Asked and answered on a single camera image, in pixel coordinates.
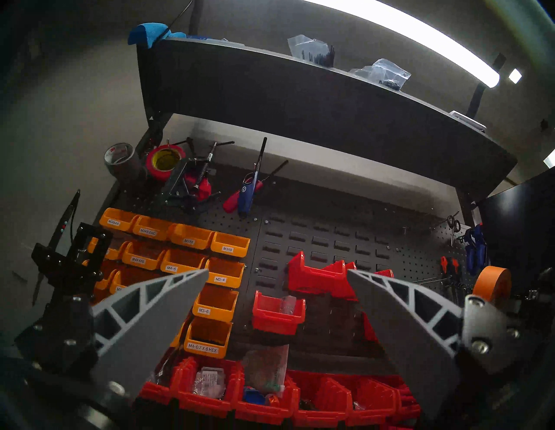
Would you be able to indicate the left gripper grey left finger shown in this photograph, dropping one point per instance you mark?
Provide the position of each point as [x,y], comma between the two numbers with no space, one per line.
[130,338]

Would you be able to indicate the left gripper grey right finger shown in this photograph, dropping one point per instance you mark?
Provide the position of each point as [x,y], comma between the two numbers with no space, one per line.
[407,338]

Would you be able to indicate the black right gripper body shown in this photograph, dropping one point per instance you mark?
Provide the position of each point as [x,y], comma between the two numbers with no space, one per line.
[535,294]

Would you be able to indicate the orange tape roll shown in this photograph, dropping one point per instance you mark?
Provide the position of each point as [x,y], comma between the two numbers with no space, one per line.
[494,281]

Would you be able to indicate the red tape roll yellow core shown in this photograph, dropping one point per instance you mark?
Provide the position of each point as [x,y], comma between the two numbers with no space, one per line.
[152,167]

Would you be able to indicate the orange bin labelled M3-12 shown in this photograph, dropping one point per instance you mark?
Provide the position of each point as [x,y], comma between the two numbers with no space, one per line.
[119,288]

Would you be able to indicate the red storage bin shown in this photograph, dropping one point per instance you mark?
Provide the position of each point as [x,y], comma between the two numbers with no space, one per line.
[321,403]
[264,416]
[347,288]
[308,281]
[160,390]
[204,405]
[373,403]

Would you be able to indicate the double prong metal hook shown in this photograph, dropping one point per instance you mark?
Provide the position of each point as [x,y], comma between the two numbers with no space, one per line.
[429,281]

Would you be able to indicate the small orange parts bin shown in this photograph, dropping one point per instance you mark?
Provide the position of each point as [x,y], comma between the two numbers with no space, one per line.
[106,281]
[115,253]

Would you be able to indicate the red bin holding red tools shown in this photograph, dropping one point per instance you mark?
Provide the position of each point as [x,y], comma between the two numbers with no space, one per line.
[407,403]

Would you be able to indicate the orange bin labelled M4-0.7X6 HEX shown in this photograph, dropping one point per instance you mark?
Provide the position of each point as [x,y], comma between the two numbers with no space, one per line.
[204,348]

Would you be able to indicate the blue hanging clamp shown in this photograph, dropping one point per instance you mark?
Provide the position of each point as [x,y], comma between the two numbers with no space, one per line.
[475,251]

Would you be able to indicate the orange bin labelled M4X4X6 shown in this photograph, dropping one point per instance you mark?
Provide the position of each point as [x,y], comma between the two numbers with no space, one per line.
[138,261]

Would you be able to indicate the black monitor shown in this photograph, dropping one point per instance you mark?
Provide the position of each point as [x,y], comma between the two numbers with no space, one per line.
[520,216]

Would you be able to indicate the orange bin labelled M3-6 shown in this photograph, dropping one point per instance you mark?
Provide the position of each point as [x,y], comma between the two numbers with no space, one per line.
[206,311]

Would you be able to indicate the orange bin labelled M4-6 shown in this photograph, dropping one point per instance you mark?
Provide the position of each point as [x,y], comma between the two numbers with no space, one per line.
[173,268]

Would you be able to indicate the clear bag of screws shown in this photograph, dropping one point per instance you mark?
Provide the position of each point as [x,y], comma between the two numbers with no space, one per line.
[208,381]
[288,305]

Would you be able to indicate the small hanging metal snips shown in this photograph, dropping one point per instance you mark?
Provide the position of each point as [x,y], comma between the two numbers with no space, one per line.
[453,225]

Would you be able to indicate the orange bin labelled M3X8 BAD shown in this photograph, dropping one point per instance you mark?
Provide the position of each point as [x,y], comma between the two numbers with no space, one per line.
[149,232]

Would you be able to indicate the orange bin labelled M3-4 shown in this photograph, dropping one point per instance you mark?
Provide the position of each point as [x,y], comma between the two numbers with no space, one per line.
[221,279]

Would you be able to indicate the orange bin labelled M3X5X4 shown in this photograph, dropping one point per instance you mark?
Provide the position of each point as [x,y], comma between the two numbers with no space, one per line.
[115,223]

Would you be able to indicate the black soldering iron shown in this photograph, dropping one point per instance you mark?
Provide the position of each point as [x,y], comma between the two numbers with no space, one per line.
[60,225]

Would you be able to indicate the orange bin labelled M3X6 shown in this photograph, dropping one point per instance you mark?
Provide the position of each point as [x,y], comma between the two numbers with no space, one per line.
[228,249]

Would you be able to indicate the red bin holding clear bags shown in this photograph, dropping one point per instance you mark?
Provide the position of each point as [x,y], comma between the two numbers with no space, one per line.
[273,325]

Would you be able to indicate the blue plastic part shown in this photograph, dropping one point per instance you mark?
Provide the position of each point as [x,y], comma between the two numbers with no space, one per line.
[253,396]

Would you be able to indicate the grey louvred back panel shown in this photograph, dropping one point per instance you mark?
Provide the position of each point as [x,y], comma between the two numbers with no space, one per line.
[303,229]

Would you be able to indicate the dark metal C-clamp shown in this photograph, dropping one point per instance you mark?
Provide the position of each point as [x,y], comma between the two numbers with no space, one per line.
[173,190]

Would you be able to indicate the blue long-nose lighter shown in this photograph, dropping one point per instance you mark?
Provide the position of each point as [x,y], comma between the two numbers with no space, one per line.
[247,195]

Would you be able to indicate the white flat device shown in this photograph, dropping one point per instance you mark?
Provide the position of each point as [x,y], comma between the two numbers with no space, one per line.
[468,120]

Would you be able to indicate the black overhead shelf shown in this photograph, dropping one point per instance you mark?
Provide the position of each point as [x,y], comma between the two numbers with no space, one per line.
[303,108]

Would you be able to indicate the clear bag of black parts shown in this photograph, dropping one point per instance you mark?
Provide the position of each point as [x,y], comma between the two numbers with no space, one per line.
[381,73]
[310,50]

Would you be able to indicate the long ceiling light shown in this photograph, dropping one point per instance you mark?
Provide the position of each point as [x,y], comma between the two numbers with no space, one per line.
[433,39]

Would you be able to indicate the blue cloth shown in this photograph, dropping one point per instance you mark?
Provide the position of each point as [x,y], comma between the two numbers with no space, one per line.
[151,34]

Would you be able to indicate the black soldering stand frame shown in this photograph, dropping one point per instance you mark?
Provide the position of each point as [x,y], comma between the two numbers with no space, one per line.
[78,268]

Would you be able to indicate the grey duct tape roll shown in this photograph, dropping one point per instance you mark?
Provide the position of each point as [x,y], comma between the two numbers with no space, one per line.
[123,164]

